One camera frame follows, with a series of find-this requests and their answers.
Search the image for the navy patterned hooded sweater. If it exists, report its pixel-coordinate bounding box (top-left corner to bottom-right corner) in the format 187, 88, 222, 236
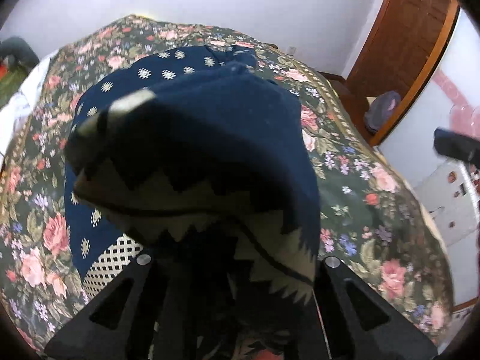
64, 46, 320, 359

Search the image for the purple grey bag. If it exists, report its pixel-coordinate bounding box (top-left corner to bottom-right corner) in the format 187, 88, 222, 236
364, 91, 401, 134

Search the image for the green floral bedspread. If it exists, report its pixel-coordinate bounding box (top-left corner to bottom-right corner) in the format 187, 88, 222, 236
1, 15, 453, 351

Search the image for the brown wooden wardrobe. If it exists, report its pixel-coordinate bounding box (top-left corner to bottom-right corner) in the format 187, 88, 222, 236
346, 0, 459, 146

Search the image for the white cloth on bed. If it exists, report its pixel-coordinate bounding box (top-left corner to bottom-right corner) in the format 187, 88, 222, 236
0, 49, 59, 164

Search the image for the grey pillow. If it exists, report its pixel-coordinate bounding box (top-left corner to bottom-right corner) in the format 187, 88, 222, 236
1, 37, 39, 69

